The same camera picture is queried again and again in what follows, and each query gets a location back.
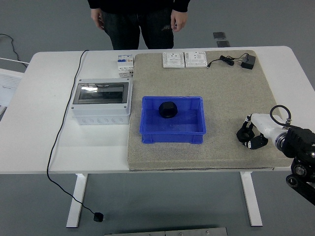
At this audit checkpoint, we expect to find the person's left hand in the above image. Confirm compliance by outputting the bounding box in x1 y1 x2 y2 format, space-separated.
170 9 189 32

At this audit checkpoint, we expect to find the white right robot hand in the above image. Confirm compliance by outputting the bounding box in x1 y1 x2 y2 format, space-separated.
236 112 288 150

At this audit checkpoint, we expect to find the person's right hand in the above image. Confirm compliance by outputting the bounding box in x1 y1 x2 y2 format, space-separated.
90 8 105 30

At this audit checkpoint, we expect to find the black hex nut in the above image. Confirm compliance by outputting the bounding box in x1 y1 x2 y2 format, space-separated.
158 100 178 119
236 126 259 146

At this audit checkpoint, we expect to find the blue plastic box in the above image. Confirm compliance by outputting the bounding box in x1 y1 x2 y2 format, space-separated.
139 95 207 144

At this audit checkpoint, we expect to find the grey distribution box clear lid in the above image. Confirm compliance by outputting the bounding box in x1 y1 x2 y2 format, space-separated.
70 78 133 125

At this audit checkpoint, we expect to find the person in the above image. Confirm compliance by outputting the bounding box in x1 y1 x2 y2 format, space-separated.
87 0 191 50

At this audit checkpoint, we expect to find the white socket panel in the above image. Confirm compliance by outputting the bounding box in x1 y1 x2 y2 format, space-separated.
161 52 186 68
184 51 207 68

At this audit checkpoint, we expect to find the white circuit breaker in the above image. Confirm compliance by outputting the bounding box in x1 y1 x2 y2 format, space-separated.
116 54 135 78

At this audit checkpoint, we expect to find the grey-brown mat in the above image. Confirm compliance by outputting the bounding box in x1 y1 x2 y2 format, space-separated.
126 50 291 172

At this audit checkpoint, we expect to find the white table leg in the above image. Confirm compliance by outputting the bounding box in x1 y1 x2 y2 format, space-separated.
240 171 263 227
65 173 89 228

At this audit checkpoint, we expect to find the white flat device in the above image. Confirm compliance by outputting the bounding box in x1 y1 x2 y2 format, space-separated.
0 68 23 115

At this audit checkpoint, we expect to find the black power adapter with cord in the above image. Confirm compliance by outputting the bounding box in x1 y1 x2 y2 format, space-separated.
206 53 256 70

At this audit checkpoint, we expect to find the thin black floor cable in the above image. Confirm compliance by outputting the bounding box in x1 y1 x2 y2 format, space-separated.
0 33 20 62

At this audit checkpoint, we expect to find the white floor cable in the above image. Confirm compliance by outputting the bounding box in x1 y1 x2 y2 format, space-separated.
0 57 30 65

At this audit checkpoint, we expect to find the long black cable with plug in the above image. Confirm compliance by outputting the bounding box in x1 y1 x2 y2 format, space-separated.
46 50 104 223

